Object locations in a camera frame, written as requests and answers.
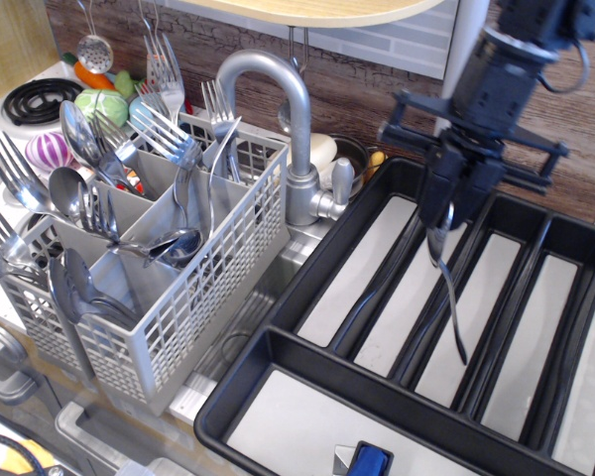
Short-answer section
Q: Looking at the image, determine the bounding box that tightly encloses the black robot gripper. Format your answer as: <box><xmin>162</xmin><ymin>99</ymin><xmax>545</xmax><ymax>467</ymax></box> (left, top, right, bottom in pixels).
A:
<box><xmin>378</xmin><ymin>27</ymin><xmax>567</xmax><ymax>230</ymax></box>

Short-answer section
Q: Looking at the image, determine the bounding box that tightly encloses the big steel spoon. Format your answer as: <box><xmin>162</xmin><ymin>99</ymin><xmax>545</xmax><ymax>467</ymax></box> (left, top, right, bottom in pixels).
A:
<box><xmin>426</xmin><ymin>202</ymin><xmax>468</xmax><ymax>365</ymax></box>

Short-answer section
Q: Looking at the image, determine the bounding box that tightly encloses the robot arm dark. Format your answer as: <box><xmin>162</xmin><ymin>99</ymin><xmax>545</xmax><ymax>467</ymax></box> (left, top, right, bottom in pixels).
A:
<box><xmin>378</xmin><ymin>1</ymin><xmax>595</xmax><ymax>229</ymax></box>

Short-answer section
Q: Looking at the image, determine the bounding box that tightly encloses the black cutlery tray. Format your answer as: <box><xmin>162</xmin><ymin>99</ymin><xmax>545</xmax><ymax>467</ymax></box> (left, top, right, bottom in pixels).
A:
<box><xmin>194</xmin><ymin>158</ymin><xmax>595</xmax><ymax>475</ymax></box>

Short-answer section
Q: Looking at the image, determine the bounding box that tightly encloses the steel spoon lying centre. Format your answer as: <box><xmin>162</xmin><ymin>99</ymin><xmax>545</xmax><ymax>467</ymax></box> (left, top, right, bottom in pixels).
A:
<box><xmin>108</xmin><ymin>228</ymin><xmax>204</xmax><ymax>268</ymax></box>

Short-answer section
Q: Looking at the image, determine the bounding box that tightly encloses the blue clip on tray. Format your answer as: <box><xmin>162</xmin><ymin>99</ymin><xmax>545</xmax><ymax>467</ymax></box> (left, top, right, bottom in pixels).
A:
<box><xmin>332</xmin><ymin>441</ymin><xmax>394</xmax><ymax>476</ymax></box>

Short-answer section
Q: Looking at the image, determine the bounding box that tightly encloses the grey plastic cutlery basket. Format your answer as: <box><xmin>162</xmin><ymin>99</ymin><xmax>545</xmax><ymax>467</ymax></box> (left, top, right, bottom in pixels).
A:
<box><xmin>1</xmin><ymin>124</ymin><xmax>289</xmax><ymax>415</ymax></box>

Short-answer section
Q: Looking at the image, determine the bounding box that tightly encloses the steel spoon back left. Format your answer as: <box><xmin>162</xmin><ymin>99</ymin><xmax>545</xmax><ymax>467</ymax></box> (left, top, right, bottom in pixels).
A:
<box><xmin>59</xmin><ymin>100</ymin><xmax>128</xmax><ymax>187</ymax></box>

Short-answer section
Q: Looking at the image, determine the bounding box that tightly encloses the steel spoon middle left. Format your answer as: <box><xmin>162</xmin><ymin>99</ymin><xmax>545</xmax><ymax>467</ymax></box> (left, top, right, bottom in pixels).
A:
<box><xmin>49</xmin><ymin>167</ymin><xmax>90</xmax><ymax>225</ymax></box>

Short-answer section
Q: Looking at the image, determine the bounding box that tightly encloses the steel spoon front left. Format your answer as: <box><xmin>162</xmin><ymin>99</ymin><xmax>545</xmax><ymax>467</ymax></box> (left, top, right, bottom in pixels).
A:
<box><xmin>47</xmin><ymin>247</ymin><xmax>140</xmax><ymax>383</ymax></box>

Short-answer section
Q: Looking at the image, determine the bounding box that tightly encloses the small metal bowl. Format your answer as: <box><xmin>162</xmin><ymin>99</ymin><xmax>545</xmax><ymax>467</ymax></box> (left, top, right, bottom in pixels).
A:
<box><xmin>331</xmin><ymin>134</ymin><xmax>370</xmax><ymax>184</ymax></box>

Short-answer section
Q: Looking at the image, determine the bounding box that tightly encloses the white shelf pole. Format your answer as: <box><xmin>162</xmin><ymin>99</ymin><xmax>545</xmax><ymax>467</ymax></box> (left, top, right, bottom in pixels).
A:
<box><xmin>427</xmin><ymin>0</ymin><xmax>492</xmax><ymax>171</ymax></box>

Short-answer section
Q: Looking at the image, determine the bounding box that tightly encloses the silver kitchen faucet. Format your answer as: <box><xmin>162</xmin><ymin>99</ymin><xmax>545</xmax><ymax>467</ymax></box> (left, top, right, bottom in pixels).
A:
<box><xmin>216</xmin><ymin>50</ymin><xmax>354</xmax><ymax>226</ymax></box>

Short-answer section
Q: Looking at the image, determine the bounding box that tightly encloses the round wooden shelf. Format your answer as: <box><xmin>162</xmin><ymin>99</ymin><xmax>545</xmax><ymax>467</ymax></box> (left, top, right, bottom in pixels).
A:
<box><xmin>185</xmin><ymin>0</ymin><xmax>440</xmax><ymax>28</ymax></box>

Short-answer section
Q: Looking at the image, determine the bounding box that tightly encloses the steel fork right back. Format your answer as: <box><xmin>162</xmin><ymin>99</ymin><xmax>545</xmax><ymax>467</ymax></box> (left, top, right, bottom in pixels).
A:
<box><xmin>201</xmin><ymin>79</ymin><xmax>241</xmax><ymax>183</ymax></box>

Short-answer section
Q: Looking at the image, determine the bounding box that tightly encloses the steel fork middle diagonal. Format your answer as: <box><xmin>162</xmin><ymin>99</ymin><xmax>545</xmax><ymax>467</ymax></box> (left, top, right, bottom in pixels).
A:
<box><xmin>129</xmin><ymin>105</ymin><xmax>203</xmax><ymax>172</ymax></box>

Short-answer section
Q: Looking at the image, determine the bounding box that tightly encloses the tall steel fork back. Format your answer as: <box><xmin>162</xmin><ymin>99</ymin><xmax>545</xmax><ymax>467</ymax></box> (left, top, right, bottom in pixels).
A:
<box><xmin>144</xmin><ymin>34</ymin><xmax>185</xmax><ymax>125</ymax></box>

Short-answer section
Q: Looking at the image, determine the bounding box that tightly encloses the green toy cabbage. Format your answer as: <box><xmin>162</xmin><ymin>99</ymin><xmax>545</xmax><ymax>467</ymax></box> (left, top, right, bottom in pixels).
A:
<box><xmin>74</xmin><ymin>89</ymin><xmax>129</xmax><ymax>127</ymax></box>

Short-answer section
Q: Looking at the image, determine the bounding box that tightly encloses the steel fork centre left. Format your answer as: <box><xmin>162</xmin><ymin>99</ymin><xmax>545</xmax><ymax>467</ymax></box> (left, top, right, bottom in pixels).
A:
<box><xmin>78</xmin><ymin>184</ymin><xmax>122</xmax><ymax>245</ymax></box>

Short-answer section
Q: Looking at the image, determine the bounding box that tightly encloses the orange toy carrot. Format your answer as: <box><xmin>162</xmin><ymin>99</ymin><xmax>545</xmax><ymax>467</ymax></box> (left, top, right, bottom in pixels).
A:
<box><xmin>73</xmin><ymin>60</ymin><xmax>115</xmax><ymax>90</ymax></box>

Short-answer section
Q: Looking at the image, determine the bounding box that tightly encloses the hanging perforated skimmer ladle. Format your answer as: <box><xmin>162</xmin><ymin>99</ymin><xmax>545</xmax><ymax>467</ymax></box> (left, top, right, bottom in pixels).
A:
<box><xmin>77</xmin><ymin>0</ymin><xmax>114</xmax><ymax>74</ymax></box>

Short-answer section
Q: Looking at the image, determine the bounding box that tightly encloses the purple striped toy ball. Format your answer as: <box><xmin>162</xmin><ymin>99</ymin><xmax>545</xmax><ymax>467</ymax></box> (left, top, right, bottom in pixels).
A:
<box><xmin>25</xmin><ymin>132</ymin><xmax>73</xmax><ymax>173</ymax></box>

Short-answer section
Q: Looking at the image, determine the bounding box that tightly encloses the black coil stove burner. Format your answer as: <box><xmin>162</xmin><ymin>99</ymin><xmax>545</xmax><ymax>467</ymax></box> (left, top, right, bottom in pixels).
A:
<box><xmin>2</xmin><ymin>78</ymin><xmax>83</xmax><ymax>126</ymax></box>

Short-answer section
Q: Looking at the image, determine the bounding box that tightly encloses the steel fork far left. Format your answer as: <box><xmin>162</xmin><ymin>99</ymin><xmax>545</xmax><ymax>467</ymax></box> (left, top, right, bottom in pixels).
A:
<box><xmin>0</xmin><ymin>132</ymin><xmax>69</xmax><ymax>223</ymax></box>

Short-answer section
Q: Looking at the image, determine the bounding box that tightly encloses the steel fork lower left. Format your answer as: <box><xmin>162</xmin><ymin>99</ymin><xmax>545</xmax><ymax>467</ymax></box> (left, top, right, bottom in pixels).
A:
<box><xmin>0</xmin><ymin>212</ymin><xmax>46</xmax><ymax>285</ymax></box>

